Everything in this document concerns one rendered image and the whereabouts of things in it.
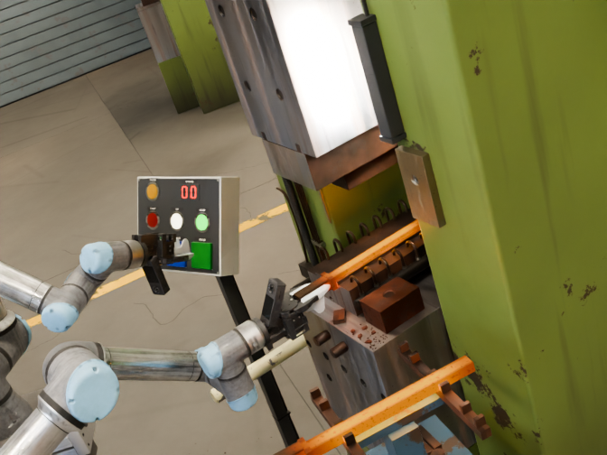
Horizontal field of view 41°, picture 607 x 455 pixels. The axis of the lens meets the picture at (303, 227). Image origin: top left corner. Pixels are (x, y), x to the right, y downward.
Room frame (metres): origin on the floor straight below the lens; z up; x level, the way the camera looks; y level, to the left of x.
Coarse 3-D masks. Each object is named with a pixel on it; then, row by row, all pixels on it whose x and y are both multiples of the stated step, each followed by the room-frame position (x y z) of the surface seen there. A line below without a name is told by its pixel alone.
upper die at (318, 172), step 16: (272, 144) 1.81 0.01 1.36; (352, 144) 1.72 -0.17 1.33; (368, 144) 1.74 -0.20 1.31; (384, 144) 1.76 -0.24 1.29; (272, 160) 1.84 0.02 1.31; (288, 160) 1.76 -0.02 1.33; (304, 160) 1.68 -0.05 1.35; (320, 160) 1.69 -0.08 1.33; (336, 160) 1.70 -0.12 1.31; (352, 160) 1.72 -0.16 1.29; (368, 160) 1.73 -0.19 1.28; (288, 176) 1.78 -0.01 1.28; (304, 176) 1.70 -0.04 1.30; (320, 176) 1.68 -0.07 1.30; (336, 176) 1.70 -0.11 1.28
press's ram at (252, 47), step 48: (240, 0) 1.73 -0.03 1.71; (288, 0) 1.65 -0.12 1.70; (336, 0) 1.69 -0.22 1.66; (240, 48) 1.80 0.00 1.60; (288, 48) 1.63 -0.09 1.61; (336, 48) 1.68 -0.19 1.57; (240, 96) 1.89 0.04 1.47; (288, 96) 1.66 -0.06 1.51; (336, 96) 1.66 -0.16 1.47; (288, 144) 1.73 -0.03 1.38; (336, 144) 1.65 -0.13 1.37
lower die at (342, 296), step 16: (384, 224) 1.96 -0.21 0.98; (400, 224) 1.91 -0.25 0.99; (368, 240) 1.88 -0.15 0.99; (400, 240) 1.81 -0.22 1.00; (416, 240) 1.80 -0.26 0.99; (336, 256) 1.87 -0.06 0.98; (352, 256) 1.83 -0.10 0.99; (384, 256) 1.77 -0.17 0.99; (320, 272) 1.81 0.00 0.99; (352, 272) 1.74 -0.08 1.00; (368, 272) 1.73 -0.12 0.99; (384, 272) 1.72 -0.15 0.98; (352, 288) 1.68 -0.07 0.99; (368, 288) 1.69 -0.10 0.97; (352, 304) 1.68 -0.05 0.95
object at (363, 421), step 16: (448, 368) 1.26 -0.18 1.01; (464, 368) 1.25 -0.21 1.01; (416, 384) 1.25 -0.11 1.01; (432, 384) 1.23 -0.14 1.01; (384, 400) 1.23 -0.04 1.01; (400, 400) 1.22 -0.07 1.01; (416, 400) 1.22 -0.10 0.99; (352, 416) 1.22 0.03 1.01; (368, 416) 1.20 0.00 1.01; (384, 416) 1.20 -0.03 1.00; (336, 432) 1.19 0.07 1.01; (288, 448) 1.18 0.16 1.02; (304, 448) 1.17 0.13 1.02; (320, 448) 1.17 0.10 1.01
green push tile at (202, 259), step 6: (192, 246) 2.11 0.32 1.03; (198, 246) 2.09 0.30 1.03; (204, 246) 2.08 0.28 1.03; (210, 246) 2.06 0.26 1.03; (192, 252) 2.10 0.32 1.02; (198, 252) 2.09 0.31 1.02; (204, 252) 2.07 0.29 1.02; (210, 252) 2.06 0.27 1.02; (192, 258) 2.09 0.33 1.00; (198, 258) 2.08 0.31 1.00; (204, 258) 2.06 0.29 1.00; (210, 258) 2.05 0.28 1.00; (192, 264) 2.09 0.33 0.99; (198, 264) 2.07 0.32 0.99; (204, 264) 2.06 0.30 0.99; (210, 264) 2.05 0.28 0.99
